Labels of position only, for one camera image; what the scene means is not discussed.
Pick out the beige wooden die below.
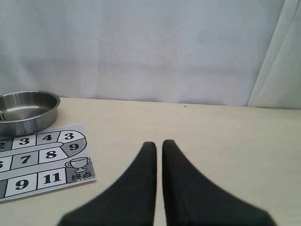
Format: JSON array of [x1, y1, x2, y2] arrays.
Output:
[[0, 113, 6, 121]]

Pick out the paper number game board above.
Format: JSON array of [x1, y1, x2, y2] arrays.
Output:
[[0, 123, 96, 202]]

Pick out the stainless steel round bowl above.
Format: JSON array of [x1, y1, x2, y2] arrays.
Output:
[[0, 91, 60, 137]]

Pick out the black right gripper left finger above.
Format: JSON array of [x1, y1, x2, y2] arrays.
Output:
[[58, 142, 157, 226]]

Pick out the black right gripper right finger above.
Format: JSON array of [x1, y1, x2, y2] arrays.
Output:
[[162, 140, 276, 226]]

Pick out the white backdrop curtain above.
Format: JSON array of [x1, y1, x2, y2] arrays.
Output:
[[0, 0, 301, 109]]

